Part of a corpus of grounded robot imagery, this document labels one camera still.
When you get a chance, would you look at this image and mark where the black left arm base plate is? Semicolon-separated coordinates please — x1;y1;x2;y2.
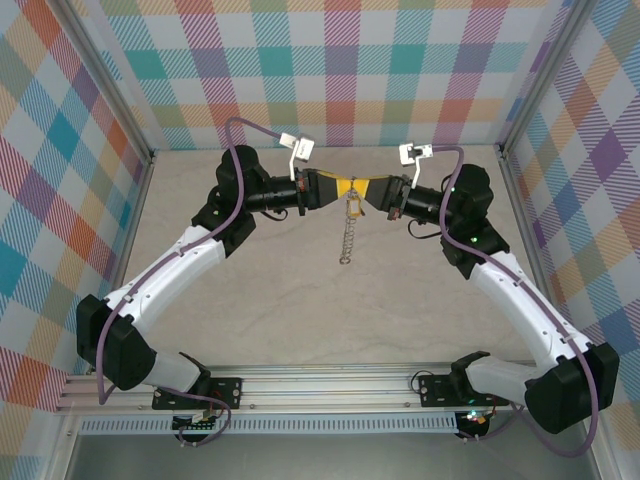
151;376;245;412

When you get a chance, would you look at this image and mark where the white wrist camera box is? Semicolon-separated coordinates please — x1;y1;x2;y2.
279;132;315;181
398;143;434;189

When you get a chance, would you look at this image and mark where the black controller board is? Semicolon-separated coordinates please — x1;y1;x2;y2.
455;408;495;437
172;412;224;435

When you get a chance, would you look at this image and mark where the aluminium side rail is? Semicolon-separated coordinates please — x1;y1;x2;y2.
84;149;157;376
498;148;585;367

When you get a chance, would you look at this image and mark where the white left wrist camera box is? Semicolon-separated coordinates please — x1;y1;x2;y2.
279;132;315;181

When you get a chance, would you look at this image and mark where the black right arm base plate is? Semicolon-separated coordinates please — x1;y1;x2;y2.
417;372;511;409

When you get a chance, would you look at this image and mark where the aluminium corner post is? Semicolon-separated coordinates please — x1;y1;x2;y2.
497;0;594;154
62;0;157;161

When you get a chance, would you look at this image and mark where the aluminium frame leg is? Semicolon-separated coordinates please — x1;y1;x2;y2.
47;414;84;480
582;419;619;480

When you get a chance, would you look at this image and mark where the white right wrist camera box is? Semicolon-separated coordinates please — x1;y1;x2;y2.
398;143;434;189

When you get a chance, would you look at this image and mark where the white slotted cable duct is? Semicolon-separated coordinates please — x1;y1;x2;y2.
79;412;459;435

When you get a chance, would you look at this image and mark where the aluminium mounting rail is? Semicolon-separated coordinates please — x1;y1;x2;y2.
54;362;606;415

